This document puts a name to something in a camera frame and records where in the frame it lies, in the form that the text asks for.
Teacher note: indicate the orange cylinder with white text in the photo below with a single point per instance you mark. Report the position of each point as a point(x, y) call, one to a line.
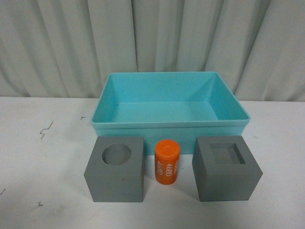
point(166, 158)

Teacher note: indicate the gray cube with round hole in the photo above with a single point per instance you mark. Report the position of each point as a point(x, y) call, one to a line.
point(115, 171)

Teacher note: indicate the gray cube with square hole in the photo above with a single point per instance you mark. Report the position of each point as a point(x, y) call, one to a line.
point(224, 168)

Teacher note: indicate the light blue plastic box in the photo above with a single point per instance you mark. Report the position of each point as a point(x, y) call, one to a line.
point(180, 106)

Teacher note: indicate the white pleated curtain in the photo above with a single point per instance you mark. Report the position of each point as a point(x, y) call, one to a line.
point(67, 48)

